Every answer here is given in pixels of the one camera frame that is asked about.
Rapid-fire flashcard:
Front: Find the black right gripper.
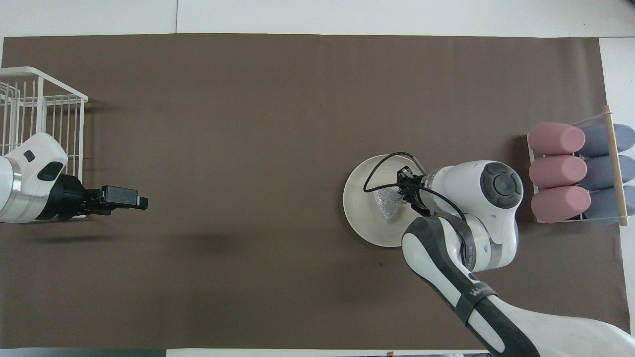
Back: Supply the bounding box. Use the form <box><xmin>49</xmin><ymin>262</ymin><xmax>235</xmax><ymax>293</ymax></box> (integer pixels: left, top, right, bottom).
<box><xmin>395</xmin><ymin>166</ymin><xmax>433</xmax><ymax>217</ymax></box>

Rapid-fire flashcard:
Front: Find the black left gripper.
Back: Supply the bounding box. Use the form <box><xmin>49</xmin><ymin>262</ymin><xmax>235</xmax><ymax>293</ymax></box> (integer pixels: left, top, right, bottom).
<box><xmin>83</xmin><ymin>186</ymin><xmax>149</xmax><ymax>217</ymax></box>

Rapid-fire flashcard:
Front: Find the round cream plate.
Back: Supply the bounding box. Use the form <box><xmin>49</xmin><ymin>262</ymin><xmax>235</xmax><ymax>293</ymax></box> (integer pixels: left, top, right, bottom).
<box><xmin>343</xmin><ymin>155</ymin><xmax>433</xmax><ymax>248</ymax></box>

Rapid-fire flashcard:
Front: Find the brown table mat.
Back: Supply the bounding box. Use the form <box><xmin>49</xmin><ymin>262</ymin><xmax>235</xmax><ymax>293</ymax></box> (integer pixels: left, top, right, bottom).
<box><xmin>0</xmin><ymin>33</ymin><xmax>633</xmax><ymax>350</ymax></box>

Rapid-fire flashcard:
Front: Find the pink cup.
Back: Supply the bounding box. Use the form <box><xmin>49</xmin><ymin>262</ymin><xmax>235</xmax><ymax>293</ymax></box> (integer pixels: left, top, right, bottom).
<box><xmin>529</xmin><ymin>155</ymin><xmax>588</xmax><ymax>189</ymax></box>
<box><xmin>531</xmin><ymin>186</ymin><xmax>592</xmax><ymax>224</ymax></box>
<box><xmin>527</xmin><ymin>122</ymin><xmax>586</xmax><ymax>155</ymax></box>

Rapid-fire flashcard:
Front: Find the blue cup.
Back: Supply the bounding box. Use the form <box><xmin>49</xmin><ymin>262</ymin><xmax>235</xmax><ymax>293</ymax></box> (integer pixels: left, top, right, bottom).
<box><xmin>579</xmin><ymin>156</ymin><xmax>635</xmax><ymax>191</ymax></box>
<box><xmin>584</xmin><ymin>185</ymin><xmax>635</xmax><ymax>226</ymax></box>
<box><xmin>578</xmin><ymin>124</ymin><xmax>635</xmax><ymax>158</ymax></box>

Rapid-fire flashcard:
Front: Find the cup rack with wooden rod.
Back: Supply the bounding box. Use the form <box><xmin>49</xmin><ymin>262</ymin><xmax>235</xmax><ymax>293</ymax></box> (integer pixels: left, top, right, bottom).
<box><xmin>526</xmin><ymin>104</ymin><xmax>635</xmax><ymax>227</ymax></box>

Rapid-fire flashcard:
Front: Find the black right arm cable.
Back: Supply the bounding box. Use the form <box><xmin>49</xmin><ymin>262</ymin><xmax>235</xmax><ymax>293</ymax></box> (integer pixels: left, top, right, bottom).
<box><xmin>363</xmin><ymin>152</ymin><xmax>470</xmax><ymax>224</ymax></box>

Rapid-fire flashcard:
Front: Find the white wire dish rack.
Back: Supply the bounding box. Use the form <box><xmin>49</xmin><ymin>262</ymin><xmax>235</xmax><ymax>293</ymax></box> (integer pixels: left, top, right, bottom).
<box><xmin>0</xmin><ymin>66</ymin><xmax>89</xmax><ymax>219</ymax></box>

